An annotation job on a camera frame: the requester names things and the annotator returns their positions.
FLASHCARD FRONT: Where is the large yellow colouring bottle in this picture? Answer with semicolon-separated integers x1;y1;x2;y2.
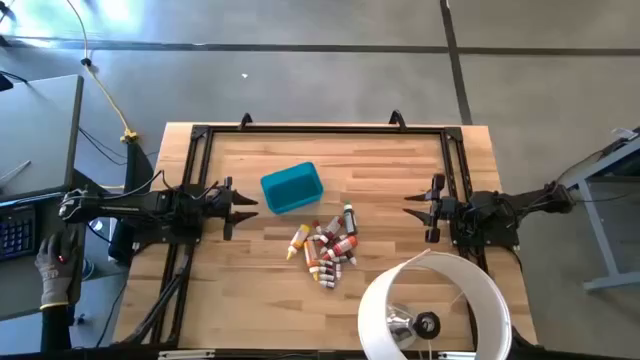
285;223;312;261

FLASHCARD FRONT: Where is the dark grey keyboard desk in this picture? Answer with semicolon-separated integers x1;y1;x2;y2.
0;191;90;322

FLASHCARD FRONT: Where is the grey desk top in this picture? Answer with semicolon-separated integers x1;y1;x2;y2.
0;74;85;204

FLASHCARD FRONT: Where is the person's forearm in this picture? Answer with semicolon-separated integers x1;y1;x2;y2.
39;302;72;353

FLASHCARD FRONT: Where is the chrome lamp base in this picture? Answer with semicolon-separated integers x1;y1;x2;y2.
385;304;419;351

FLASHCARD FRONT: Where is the large orange colouring bottle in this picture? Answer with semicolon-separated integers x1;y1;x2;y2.
303;239;322;282

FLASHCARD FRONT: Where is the grey stick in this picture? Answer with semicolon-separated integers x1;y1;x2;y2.
0;159;33;184

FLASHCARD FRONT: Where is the black stand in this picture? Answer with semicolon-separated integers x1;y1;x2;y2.
107;142;156;265

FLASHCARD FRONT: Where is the yellow power cable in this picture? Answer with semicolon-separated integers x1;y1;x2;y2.
64;0;140;145

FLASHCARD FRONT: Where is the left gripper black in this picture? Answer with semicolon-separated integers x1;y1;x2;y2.
202;175;260;241

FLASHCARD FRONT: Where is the white round lampshade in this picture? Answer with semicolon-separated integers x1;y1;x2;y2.
356;248;514;360

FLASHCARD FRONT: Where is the black keyboard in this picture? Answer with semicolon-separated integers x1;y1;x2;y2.
0;203;40;262

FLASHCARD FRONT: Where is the teal plastic bin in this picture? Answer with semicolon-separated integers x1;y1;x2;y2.
259;161;325;216

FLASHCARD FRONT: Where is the black aluminium table frame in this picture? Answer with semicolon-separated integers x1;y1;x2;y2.
148;123;490;351

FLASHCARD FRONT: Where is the large green colouring bottle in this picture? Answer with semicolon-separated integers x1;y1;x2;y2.
342;200;359;237

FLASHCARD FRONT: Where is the person's gloved hand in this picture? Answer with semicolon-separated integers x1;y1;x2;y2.
33;230;79;307

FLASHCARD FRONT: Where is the black diagonal support strut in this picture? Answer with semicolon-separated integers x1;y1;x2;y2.
121;244;194;347

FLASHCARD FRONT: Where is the black floor cable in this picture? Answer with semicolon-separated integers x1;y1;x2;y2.
77;125;160;167

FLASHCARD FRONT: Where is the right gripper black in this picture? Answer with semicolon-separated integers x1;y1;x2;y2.
402;173;460;245

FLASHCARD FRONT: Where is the grey metal table frame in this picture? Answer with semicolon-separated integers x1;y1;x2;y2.
551;127;640;294

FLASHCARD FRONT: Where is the black computer mouse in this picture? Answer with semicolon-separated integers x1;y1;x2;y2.
49;228;80;274

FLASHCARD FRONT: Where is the large maroon colouring bottle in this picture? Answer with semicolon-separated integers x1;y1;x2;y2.
319;215;346;245

